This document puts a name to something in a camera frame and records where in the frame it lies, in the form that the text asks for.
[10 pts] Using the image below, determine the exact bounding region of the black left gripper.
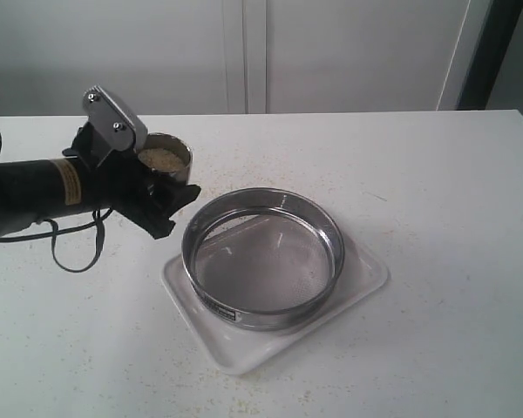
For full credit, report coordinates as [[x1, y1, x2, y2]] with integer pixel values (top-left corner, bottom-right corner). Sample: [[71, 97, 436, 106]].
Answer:
[[63, 124, 200, 239]]

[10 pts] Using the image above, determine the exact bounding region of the yellow and white grain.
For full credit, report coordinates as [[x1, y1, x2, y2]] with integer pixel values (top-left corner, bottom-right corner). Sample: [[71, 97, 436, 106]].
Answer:
[[138, 148, 186, 172]]

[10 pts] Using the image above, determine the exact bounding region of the stainless steel cup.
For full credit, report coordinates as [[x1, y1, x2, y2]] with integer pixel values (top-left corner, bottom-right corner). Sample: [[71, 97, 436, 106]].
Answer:
[[138, 132, 193, 184]]

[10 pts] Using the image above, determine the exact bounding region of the round stainless steel sieve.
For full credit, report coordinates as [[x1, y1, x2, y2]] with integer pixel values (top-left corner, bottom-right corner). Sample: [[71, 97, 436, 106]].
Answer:
[[181, 187, 345, 331]]

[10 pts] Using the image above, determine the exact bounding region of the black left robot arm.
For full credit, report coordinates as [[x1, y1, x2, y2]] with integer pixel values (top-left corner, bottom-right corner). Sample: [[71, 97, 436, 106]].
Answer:
[[0, 123, 200, 242]]

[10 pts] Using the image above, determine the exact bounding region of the white cabinet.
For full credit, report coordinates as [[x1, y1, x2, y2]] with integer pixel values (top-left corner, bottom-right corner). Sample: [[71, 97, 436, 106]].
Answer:
[[0, 1, 490, 116]]

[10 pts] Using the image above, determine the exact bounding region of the white plastic tray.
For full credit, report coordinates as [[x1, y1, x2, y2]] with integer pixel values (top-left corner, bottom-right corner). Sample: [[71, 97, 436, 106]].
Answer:
[[161, 241, 391, 375]]

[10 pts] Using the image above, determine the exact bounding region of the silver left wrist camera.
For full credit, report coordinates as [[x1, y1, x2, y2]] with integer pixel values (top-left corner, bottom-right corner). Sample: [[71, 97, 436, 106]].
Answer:
[[83, 84, 148, 167]]

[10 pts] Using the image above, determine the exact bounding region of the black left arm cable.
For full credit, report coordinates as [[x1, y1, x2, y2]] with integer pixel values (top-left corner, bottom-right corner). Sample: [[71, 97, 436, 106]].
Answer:
[[0, 119, 114, 274]]

